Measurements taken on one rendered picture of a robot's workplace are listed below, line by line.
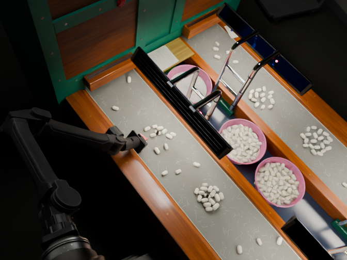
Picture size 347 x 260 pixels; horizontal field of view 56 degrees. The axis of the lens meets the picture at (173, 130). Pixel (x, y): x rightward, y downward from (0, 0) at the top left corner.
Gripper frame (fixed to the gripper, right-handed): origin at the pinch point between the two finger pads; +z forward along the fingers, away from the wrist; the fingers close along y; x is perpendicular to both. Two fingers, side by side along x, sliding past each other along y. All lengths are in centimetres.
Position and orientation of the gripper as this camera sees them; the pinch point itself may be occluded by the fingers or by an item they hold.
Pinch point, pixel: (146, 139)
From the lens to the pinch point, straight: 163.8
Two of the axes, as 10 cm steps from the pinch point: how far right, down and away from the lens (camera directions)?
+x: -6.0, 6.7, 4.3
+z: 5.0, -1.1, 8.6
